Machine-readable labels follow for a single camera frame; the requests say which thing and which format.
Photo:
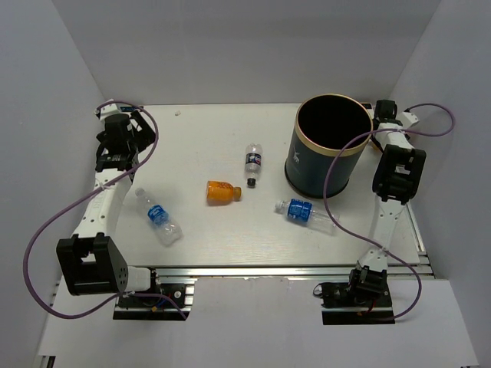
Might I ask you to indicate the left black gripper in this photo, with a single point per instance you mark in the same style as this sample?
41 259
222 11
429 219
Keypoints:
145 136

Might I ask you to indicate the orange juice bottle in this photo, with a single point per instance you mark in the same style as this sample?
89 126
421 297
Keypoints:
222 193

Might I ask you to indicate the aluminium right side rail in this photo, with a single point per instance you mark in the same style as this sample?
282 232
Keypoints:
425 269

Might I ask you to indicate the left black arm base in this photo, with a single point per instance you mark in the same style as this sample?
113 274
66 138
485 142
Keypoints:
171 300

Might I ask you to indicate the dark blue round bin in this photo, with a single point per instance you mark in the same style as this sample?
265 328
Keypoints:
325 145

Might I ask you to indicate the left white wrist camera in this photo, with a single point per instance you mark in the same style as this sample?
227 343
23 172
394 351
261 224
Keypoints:
107 109

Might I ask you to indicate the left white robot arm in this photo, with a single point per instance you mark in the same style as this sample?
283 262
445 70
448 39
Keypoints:
90 261

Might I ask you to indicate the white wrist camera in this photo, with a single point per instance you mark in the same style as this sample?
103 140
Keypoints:
407 119
107 109

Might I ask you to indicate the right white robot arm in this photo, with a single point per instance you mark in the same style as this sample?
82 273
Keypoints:
395 183

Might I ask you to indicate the aluminium rail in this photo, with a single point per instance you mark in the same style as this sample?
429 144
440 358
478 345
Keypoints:
425 269
248 272

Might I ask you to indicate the clear bottle blue label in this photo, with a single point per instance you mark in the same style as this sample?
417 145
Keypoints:
162 223
307 215

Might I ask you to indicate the aluminium front rail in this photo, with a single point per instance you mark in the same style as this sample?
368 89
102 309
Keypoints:
248 272

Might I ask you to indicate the small clear bottle black cap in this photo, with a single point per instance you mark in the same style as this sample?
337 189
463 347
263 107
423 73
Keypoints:
253 164

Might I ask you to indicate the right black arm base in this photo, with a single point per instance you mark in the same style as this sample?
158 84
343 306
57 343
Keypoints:
339 308

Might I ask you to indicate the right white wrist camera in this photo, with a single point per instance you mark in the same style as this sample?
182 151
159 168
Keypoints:
407 119

